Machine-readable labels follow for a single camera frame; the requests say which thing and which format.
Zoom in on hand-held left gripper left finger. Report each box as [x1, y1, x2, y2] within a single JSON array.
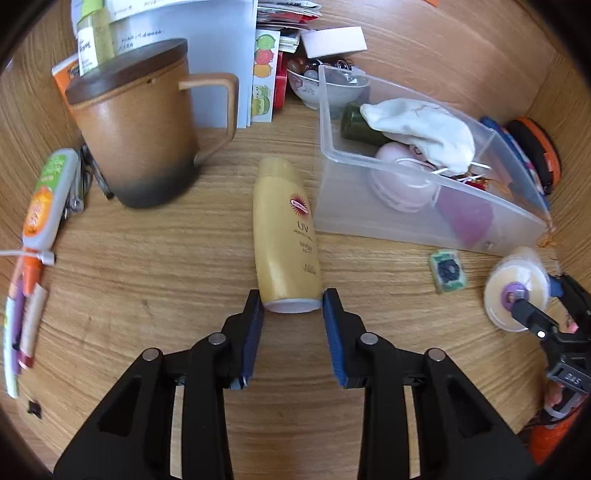
[[54, 289, 265, 480]]

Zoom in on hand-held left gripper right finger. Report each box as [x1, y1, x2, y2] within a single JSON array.
[[322, 288, 539, 480]]

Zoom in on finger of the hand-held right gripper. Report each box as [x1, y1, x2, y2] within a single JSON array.
[[549, 274, 591, 319], [510, 298, 561, 342]]

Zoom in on round white case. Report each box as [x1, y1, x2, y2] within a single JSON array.
[[485, 246, 551, 332]]

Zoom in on yellow sunscreen bottle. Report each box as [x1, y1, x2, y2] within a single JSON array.
[[253, 156, 323, 315]]

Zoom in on red pouch with gold ribbon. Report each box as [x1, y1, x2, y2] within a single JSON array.
[[436, 175, 497, 250]]

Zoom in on clear plastic storage box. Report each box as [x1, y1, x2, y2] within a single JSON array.
[[318, 65, 552, 257]]

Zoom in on pink round compact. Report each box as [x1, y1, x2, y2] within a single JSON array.
[[368, 141, 444, 213]]

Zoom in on white cloth bag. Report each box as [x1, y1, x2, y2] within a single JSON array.
[[359, 98, 476, 174]]

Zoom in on green glass bottle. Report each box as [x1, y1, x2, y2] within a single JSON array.
[[341, 102, 389, 144]]

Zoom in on person's right forearm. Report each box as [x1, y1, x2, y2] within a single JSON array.
[[526, 406, 583, 467]]

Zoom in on person's right hand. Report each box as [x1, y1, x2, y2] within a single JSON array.
[[542, 385, 568, 412]]

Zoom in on small green square packet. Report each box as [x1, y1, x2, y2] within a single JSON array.
[[428, 248, 468, 295]]

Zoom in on blue patchwork pouch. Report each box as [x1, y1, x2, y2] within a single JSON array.
[[480, 115, 552, 208]]

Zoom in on black case with orange zipper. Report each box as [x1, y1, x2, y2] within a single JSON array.
[[505, 117, 561, 195]]

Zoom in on beige tube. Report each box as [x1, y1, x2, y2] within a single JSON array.
[[18, 284, 49, 370]]

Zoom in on black pen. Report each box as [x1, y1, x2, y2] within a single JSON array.
[[85, 147, 115, 200]]

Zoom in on orange marker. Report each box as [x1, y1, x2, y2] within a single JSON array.
[[23, 249, 44, 296]]

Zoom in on metal clip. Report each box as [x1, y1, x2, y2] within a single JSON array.
[[65, 152, 86, 216]]

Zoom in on brown mug with lid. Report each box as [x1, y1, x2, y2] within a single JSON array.
[[65, 38, 240, 209]]

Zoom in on purple pen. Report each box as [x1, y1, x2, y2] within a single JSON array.
[[9, 272, 28, 374]]

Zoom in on white and green tube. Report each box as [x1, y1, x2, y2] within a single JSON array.
[[4, 295, 21, 400]]

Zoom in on white green orange tube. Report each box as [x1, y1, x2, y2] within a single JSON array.
[[22, 148, 80, 252]]

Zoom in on white ceramic bowl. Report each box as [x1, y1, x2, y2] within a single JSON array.
[[286, 58, 370, 110]]

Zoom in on fruit sticker sheet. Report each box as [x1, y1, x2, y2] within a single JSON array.
[[250, 28, 282, 123]]

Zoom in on pile of glass beads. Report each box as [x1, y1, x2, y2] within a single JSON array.
[[288, 55, 365, 86]]

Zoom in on white paper folder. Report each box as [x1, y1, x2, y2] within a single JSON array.
[[69, 0, 259, 130]]

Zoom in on white and brown card box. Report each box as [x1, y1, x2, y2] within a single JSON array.
[[300, 27, 368, 58]]

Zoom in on small orange box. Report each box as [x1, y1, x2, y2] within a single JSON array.
[[51, 53, 81, 95]]

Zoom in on stack of books and packets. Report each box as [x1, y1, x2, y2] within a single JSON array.
[[256, 0, 324, 112]]

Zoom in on green lotion bottle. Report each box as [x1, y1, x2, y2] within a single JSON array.
[[76, 0, 116, 77]]

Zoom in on handwritten white note paper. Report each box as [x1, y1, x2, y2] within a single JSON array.
[[104, 0, 185, 21]]

